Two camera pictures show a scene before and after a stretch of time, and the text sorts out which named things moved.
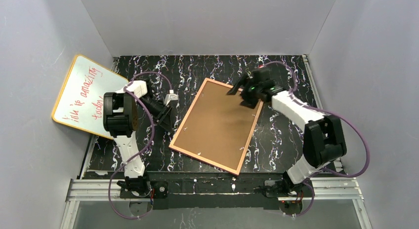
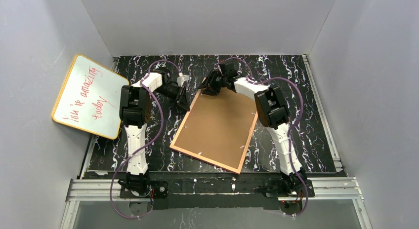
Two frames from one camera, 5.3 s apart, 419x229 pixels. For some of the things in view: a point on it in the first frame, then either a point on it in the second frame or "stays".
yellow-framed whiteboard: x=80 y=105 stays
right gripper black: x=244 y=91 to x=213 y=81
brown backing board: x=218 y=127 stays
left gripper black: x=165 y=113 to x=178 y=94
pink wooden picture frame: x=218 y=128 stays
